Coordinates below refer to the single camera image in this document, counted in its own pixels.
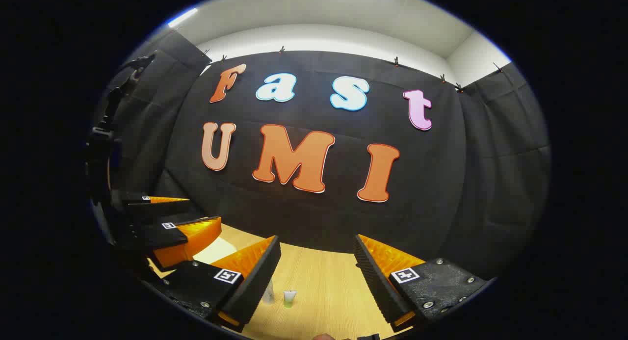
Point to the small green-capped white tube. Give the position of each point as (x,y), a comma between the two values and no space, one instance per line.
(289,297)

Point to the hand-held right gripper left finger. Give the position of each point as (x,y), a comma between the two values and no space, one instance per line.
(260,276)

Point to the ceiling light strip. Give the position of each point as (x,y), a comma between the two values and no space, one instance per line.
(182,17)

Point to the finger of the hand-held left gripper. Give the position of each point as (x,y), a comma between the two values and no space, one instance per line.
(147,234)
(147,210)

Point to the black backdrop cloth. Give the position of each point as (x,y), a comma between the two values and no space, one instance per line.
(319,217)

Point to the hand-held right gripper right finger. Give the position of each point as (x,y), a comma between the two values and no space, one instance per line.
(373,281)

